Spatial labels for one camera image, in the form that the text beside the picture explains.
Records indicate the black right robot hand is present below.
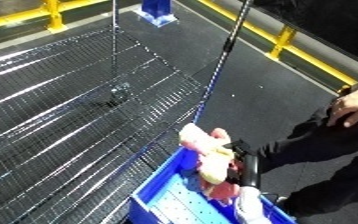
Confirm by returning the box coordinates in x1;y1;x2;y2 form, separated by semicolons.
223;139;265;189

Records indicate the person's hand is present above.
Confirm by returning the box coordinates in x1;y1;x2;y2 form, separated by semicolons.
324;84;358;129

